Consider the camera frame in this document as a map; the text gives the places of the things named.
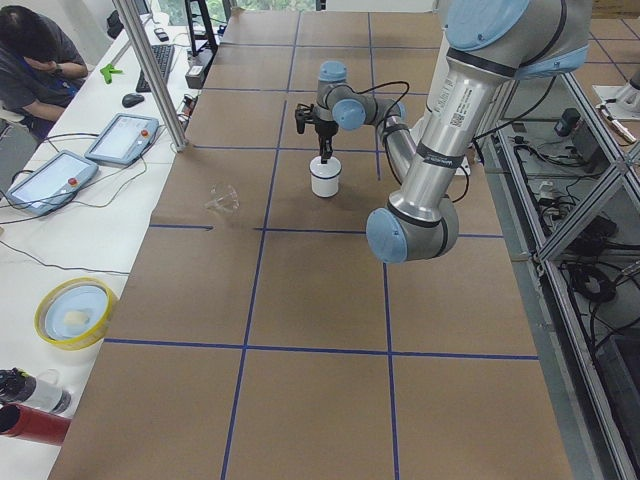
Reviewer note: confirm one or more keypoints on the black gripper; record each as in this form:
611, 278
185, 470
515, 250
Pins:
325, 131

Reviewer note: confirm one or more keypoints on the white enamel mug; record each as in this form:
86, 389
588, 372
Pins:
325, 188

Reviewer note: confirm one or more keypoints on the far blue teach pendant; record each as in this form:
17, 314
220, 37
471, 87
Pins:
123, 140

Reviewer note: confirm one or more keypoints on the clear plastic bottle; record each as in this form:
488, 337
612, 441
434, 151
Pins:
42, 392

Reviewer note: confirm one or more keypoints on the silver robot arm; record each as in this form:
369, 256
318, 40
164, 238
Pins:
490, 43

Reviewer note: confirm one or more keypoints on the aluminium frame post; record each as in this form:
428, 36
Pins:
142, 48

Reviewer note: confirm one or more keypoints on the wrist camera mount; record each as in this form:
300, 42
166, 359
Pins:
304, 115

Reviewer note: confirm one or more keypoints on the green plastic clip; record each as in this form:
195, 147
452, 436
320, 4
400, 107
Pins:
108, 71

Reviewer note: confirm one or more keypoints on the seated person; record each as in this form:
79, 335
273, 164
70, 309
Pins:
41, 69

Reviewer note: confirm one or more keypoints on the red bottle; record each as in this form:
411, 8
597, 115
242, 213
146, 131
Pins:
26, 423

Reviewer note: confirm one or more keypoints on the white mug lid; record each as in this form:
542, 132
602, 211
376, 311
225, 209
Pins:
325, 169

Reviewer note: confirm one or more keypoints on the aluminium side rack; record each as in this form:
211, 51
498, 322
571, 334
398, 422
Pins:
567, 193

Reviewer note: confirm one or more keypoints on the yellow tape roll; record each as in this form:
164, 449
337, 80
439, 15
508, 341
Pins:
76, 314

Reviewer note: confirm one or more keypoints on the black computer mouse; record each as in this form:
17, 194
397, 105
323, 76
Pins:
132, 99

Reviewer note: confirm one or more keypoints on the near blue teach pendant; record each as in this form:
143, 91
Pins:
53, 184

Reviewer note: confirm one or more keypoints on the blue teach pendant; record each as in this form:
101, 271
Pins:
53, 184
123, 140

